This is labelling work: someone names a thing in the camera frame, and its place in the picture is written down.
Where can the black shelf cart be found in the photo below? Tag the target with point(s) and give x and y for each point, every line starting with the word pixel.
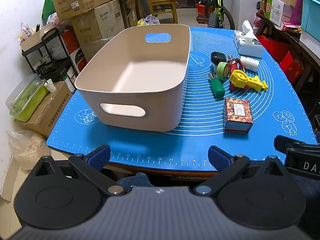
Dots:
pixel 50 62

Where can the blue silicone baking mat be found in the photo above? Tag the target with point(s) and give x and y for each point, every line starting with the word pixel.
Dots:
pixel 200 142

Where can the green bottle with gold cap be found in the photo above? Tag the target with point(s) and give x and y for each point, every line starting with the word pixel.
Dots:
pixel 217 87

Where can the small white bottle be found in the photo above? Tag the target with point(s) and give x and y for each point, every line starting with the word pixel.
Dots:
pixel 250 63

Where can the wooden chair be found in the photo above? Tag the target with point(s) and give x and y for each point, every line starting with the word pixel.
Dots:
pixel 162 2

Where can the green round tin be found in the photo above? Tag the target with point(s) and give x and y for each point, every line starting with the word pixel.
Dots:
pixel 222 70

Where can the tall air purifier cardboard box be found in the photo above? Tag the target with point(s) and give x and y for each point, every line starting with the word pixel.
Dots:
pixel 100 27

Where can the red and white appliance box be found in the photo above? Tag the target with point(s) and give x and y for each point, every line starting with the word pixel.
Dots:
pixel 75 55

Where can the clear plastic bag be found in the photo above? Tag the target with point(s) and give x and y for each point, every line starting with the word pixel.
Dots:
pixel 152 20

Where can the green container with clear lid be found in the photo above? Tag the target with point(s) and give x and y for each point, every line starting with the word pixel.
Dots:
pixel 25 100

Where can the yellow plastic toy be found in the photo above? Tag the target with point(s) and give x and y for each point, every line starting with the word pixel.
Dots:
pixel 241 78

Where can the teal storage bin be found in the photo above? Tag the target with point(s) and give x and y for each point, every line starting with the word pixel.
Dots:
pixel 310 12

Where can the open cardboard box with items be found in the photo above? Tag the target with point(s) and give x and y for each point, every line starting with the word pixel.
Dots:
pixel 32 38

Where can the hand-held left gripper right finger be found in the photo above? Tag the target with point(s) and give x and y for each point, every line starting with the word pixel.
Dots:
pixel 217 155

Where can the green and white carton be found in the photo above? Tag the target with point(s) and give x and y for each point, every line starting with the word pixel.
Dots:
pixel 273 11

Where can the green bag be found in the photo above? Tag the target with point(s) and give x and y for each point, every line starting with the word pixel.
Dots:
pixel 48 7

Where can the dark wooden shelf unit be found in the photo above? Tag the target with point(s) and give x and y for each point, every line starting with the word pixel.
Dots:
pixel 307 55

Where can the person's blue jeans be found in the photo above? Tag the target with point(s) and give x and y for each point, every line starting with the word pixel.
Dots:
pixel 135 180

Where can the red patterned gift box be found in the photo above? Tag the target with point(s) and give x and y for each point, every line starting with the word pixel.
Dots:
pixel 237 111

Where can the white paper cup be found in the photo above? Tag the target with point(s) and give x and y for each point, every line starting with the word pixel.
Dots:
pixel 50 86

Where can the red gift boxes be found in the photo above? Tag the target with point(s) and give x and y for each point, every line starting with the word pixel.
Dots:
pixel 287 62

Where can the black and green bicycle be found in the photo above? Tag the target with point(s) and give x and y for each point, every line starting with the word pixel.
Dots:
pixel 220 12

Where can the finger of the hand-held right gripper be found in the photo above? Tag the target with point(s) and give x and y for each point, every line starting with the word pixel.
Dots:
pixel 285 142

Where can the yellow plastic jug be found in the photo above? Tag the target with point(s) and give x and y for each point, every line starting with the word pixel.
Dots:
pixel 140 22

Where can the clear bag of grains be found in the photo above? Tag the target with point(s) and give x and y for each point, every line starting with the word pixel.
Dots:
pixel 28 150

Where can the black earbuds case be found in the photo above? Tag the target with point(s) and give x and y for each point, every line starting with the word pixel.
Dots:
pixel 218 57

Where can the red bucket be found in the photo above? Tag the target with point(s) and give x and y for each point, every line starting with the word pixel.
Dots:
pixel 201 8

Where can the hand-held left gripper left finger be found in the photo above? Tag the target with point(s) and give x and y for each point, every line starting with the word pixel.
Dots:
pixel 101 153

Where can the beige plastic storage bin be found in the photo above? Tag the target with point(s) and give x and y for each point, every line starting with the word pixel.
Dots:
pixel 140 105

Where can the white patterned tissue box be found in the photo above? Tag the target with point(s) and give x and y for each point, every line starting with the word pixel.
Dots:
pixel 248 46

